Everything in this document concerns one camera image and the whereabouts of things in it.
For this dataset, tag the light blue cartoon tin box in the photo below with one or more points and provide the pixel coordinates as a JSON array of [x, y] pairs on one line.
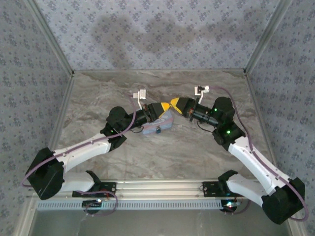
[[167, 123]]

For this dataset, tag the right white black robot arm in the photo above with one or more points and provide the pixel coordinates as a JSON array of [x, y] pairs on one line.
[[243, 162]]

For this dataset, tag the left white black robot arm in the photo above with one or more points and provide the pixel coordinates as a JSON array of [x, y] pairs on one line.
[[83, 155]]

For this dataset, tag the small black circuit board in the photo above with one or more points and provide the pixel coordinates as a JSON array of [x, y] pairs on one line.
[[92, 204], [230, 205]]

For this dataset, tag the grey metal sheet panel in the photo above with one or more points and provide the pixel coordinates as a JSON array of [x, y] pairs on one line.
[[157, 223]]

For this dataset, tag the aluminium table side rail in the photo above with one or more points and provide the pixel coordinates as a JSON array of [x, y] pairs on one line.
[[62, 110], [261, 123]]

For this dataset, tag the aluminium mounting rail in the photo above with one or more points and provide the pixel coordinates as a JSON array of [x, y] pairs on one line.
[[157, 186]]

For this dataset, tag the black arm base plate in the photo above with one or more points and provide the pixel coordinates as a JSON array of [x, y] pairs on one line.
[[209, 189], [108, 186]]

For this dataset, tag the aluminium frame post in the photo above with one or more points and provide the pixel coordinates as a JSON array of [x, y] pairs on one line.
[[52, 37], [265, 37]]

